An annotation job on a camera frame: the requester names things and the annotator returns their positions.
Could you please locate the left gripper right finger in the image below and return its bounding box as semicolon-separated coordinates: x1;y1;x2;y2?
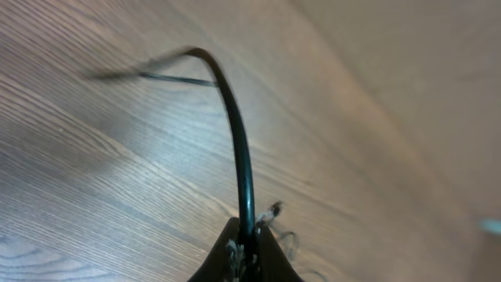
257;226;303;282

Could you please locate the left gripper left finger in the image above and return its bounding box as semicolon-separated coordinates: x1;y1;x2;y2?
188;217;240;282

